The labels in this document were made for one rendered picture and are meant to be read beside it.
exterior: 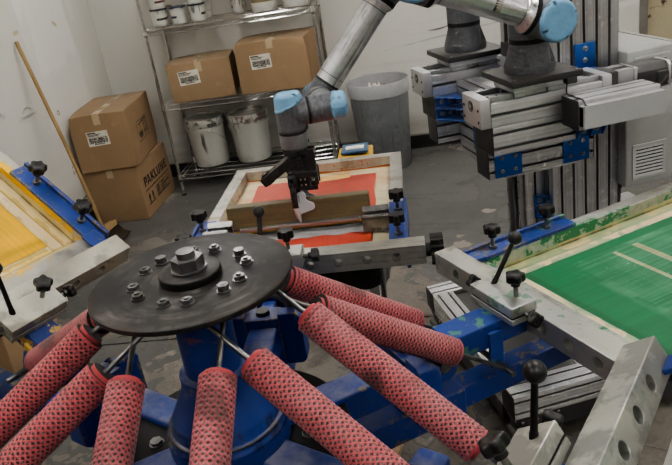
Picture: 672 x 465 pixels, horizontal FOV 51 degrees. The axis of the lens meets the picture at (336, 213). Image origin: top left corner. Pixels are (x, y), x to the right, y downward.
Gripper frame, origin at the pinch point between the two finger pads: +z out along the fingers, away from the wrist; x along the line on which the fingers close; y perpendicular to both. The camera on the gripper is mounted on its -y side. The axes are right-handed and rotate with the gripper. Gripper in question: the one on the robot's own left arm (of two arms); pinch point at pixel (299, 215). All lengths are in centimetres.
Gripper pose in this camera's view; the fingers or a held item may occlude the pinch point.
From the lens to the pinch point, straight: 200.7
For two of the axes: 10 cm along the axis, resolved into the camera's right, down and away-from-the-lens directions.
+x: 0.7, -3.9, 9.2
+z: 1.4, 9.2, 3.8
